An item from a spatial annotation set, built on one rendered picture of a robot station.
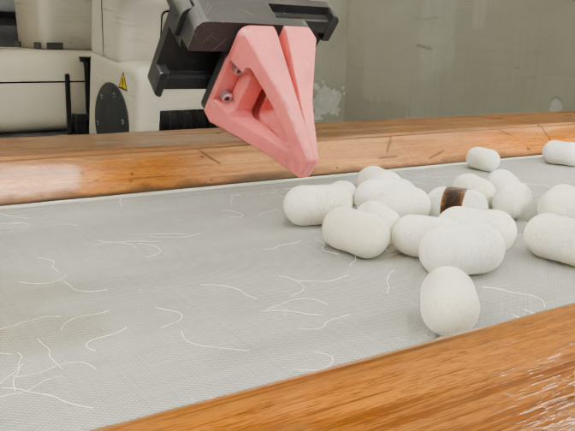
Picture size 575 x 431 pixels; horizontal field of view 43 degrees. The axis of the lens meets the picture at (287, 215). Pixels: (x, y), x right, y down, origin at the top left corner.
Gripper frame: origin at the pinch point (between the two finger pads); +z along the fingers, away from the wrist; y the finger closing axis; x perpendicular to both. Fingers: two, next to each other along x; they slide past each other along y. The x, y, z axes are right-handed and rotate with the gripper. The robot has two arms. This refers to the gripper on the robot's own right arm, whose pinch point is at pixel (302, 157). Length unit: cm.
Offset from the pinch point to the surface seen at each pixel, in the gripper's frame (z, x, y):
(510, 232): 9.2, -4.9, 4.7
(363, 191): 1.9, 1.0, 3.6
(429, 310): 13.4, -8.1, -5.3
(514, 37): -105, 77, 170
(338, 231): 6.2, -2.1, -2.0
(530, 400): 18.3, -14.1, -9.9
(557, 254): 11.1, -5.6, 5.7
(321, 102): -148, 148, 152
